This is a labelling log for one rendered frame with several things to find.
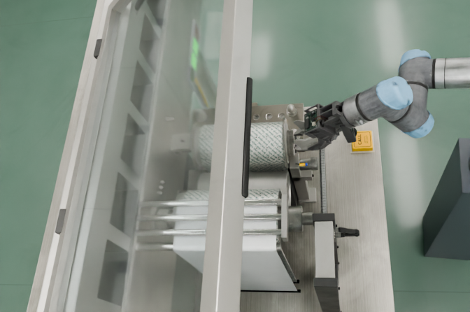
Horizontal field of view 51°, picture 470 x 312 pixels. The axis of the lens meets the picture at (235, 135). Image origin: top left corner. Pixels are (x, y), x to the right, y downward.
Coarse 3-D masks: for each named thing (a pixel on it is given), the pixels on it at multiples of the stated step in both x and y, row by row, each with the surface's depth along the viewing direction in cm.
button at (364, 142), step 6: (360, 132) 172; (366, 132) 172; (360, 138) 171; (366, 138) 171; (354, 144) 171; (360, 144) 170; (366, 144) 170; (372, 144) 170; (354, 150) 171; (360, 150) 171; (366, 150) 171
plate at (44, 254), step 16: (96, 16) 152; (96, 32) 149; (80, 80) 141; (80, 96) 139; (64, 144) 132; (64, 160) 130; (64, 176) 128; (48, 224) 122; (48, 240) 120; (48, 256) 118; (32, 288) 115; (32, 304) 114
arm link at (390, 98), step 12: (384, 84) 112; (396, 84) 110; (360, 96) 116; (372, 96) 113; (384, 96) 111; (396, 96) 109; (408, 96) 111; (360, 108) 116; (372, 108) 114; (384, 108) 112; (396, 108) 111; (372, 120) 118
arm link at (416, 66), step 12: (408, 60) 123; (420, 60) 122; (432, 60) 121; (444, 60) 119; (456, 60) 118; (468, 60) 117; (408, 72) 121; (420, 72) 120; (432, 72) 119; (444, 72) 118; (456, 72) 117; (468, 72) 116; (420, 84) 119; (432, 84) 121; (444, 84) 119; (456, 84) 118; (468, 84) 117
